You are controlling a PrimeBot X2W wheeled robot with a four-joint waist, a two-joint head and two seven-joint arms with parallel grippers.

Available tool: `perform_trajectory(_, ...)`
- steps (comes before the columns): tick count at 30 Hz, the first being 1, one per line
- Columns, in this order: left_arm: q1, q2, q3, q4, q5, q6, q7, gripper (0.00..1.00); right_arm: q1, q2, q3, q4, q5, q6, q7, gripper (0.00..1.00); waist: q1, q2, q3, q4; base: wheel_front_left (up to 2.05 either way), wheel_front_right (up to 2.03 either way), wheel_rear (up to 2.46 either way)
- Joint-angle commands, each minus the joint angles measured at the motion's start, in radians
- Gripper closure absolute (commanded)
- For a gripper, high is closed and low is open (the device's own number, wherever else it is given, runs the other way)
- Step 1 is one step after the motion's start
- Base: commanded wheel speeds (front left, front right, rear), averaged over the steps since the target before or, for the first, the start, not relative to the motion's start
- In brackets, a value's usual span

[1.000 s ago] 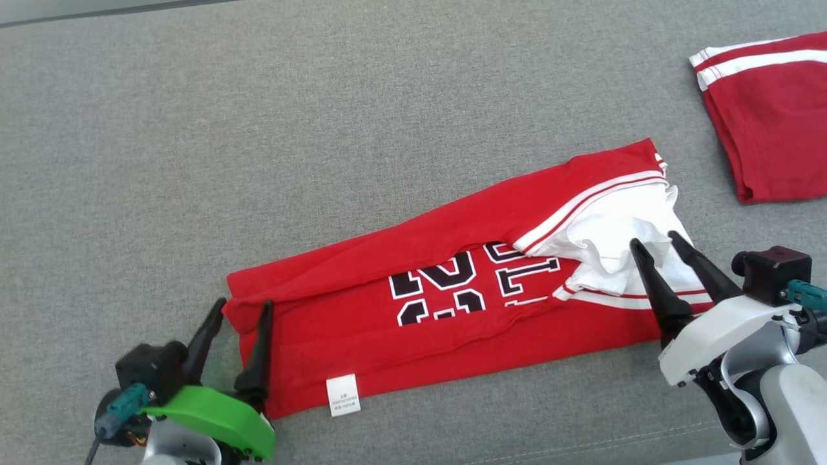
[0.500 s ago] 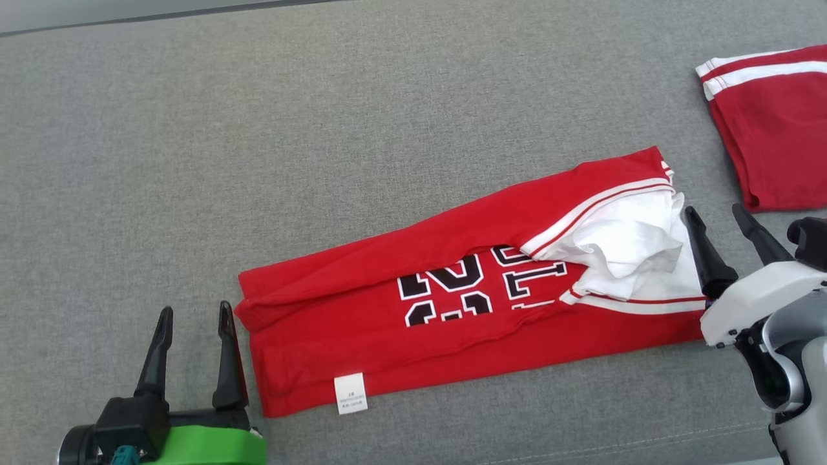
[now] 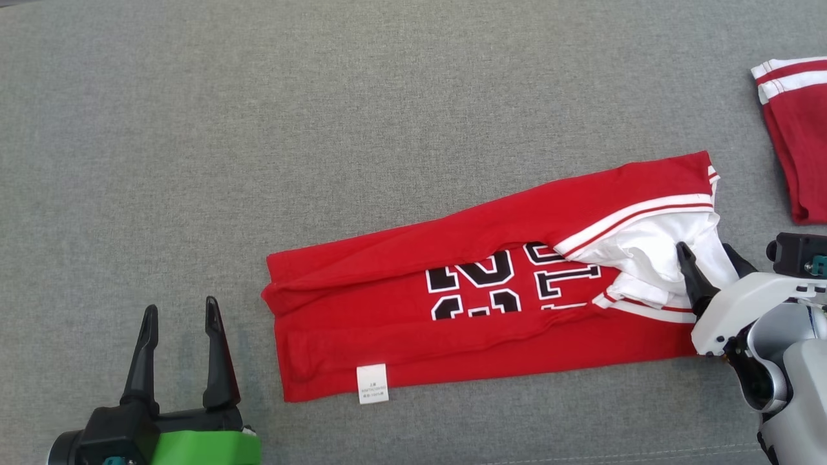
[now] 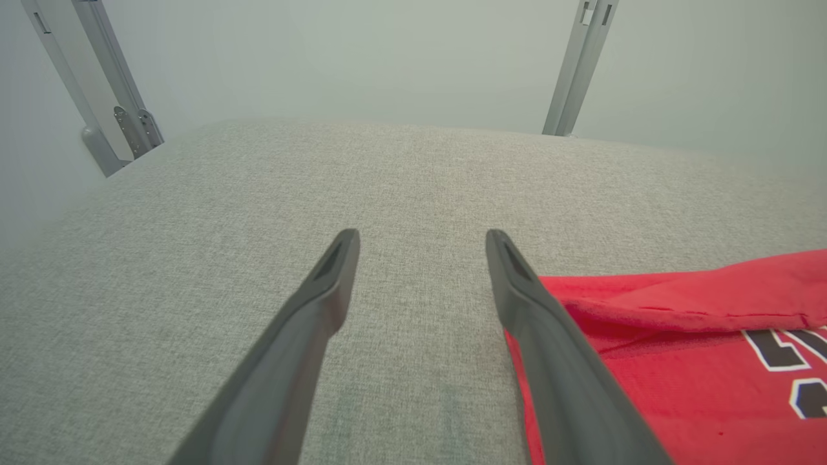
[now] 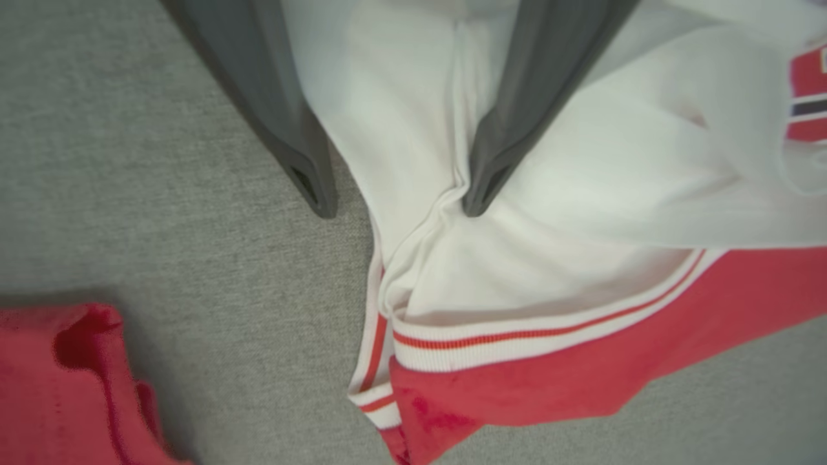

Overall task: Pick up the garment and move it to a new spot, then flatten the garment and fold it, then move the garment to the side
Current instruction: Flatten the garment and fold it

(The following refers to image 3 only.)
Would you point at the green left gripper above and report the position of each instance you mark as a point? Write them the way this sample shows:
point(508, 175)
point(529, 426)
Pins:
point(207, 449)

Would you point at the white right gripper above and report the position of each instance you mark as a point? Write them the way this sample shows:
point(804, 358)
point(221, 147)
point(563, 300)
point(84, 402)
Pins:
point(736, 303)

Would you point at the red shorts with white stripe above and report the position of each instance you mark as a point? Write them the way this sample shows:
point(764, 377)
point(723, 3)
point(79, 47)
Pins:
point(804, 148)

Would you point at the red jersey with white sleeves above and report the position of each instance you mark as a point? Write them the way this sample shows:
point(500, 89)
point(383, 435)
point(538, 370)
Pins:
point(387, 342)

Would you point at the grey fabric sofa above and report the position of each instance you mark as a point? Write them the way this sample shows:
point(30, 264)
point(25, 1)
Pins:
point(323, 129)

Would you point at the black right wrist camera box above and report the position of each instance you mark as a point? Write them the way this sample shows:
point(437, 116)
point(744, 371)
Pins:
point(791, 255)

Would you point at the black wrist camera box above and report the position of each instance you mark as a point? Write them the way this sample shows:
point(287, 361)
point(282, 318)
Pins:
point(791, 255)
point(116, 433)

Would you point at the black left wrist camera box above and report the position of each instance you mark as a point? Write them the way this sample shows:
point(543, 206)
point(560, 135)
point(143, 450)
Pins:
point(116, 433)

